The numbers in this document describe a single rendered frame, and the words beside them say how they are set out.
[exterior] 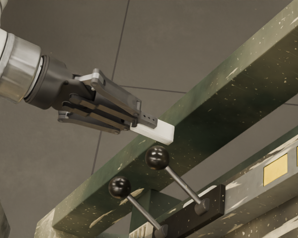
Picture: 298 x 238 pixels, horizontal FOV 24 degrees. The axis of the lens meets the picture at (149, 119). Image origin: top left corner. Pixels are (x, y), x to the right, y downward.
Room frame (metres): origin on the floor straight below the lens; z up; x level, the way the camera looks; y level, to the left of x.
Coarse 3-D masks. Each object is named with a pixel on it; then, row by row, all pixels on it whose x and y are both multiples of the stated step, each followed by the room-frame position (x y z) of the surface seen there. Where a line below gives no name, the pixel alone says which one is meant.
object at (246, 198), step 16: (272, 160) 0.49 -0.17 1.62; (288, 160) 0.48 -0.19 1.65; (256, 176) 0.49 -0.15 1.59; (288, 176) 0.45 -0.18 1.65; (240, 192) 0.48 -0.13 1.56; (256, 192) 0.46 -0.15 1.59; (272, 192) 0.45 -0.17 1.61; (288, 192) 0.45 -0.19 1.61; (240, 208) 0.46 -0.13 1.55; (256, 208) 0.45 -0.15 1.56; (272, 208) 0.45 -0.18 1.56; (208, 224) 0.46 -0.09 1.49; (224, 224) 0.46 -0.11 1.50; (240, 224) 0.46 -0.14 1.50
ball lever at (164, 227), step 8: (120, 176) 0.57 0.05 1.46; (112, 184) 0.55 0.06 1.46; (120, 184) 0.55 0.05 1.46; (128, 184) 0.55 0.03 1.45; (112, 192) 0.54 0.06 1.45; (120, 192) 0.54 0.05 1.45; (128, 192) 0.54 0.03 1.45; (128, 200) 0.53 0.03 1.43; (136, 200) 0.53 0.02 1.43; (136, 208) 0.52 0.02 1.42; (144, 216) 0.51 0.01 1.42; (152, 224) 0.50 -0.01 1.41; (160, 232) 0.49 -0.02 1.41
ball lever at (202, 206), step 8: (152, 152) 0.55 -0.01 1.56; (160, 152) 0.54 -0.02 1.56; (152, 160) 0.53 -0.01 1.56; (160, 160) 0.53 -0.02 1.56; (168, 160) 0.54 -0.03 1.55; (152, 168) 0.53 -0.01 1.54; (160, 168) 0.53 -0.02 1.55; (168, 168) 0.53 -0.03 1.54; (176, 176) 0.52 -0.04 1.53; (184, 184) 0.51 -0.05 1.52; (192, 192) 0.50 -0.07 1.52; (200, 200) 0.49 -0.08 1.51; (208, 200) 0.49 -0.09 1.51; (200, 208) 0.48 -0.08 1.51; (208, 208) 0.48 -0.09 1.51
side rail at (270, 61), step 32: (256, 32) 0.75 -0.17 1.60; (288, 32) 0.69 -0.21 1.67; (224, 64) 0.74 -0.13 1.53; (256, 64) 0.69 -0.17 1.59; (288, 64) 0.69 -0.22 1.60; (192, 96) 0.74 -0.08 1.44; (224, 96) 0.70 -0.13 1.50; (256, 96) 0.69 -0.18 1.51; (288, 96) 0.69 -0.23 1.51; (192, 128) 0.70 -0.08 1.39; (224, 128) 0.70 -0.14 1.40; (128, 160) 0.73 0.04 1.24; (192, 160) 0.70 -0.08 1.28; (96, 192) 0.72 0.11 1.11; (64, 224) 0.73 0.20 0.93; (96, 224) 0.73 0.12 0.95
